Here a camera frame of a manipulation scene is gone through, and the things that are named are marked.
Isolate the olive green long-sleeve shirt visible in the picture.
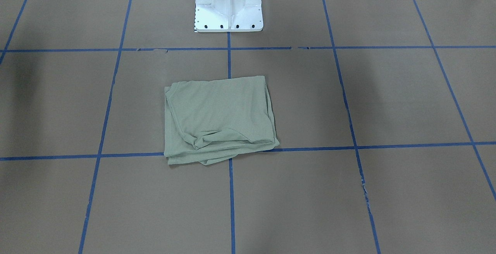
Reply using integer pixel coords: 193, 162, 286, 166
164, 76, 280, 166

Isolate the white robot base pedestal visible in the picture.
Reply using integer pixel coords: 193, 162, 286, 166
194, 0, 264, 33

